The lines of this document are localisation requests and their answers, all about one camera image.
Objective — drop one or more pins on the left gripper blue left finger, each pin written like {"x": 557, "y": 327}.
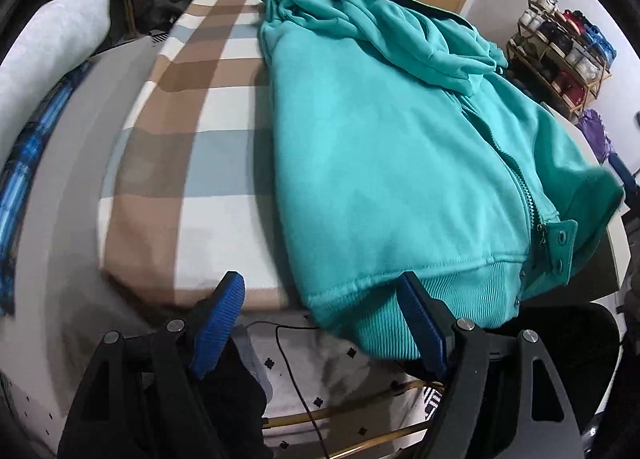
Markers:
{"x": 213, "y": 319}

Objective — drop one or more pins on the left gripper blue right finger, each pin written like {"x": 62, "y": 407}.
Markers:
{"x": 430, "y": 342}

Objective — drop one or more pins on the teal zip hoodie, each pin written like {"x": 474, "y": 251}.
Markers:
{"x": 400, "y": 145}

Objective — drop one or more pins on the plaid checkered bed blanket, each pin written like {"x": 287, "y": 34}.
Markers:
{"x": 188, "y": 192}

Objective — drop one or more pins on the blue plaid cloth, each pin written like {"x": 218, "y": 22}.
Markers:
{"x": 18, "y": 175}

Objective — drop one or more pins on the purple bag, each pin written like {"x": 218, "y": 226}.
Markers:
{"x": 592, "y": 127}

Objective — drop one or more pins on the wooden shoe rack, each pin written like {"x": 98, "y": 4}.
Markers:
{"x": 565, "y": 52}

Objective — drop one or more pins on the white pillow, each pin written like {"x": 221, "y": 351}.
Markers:
{"x": 59, "y": 37}

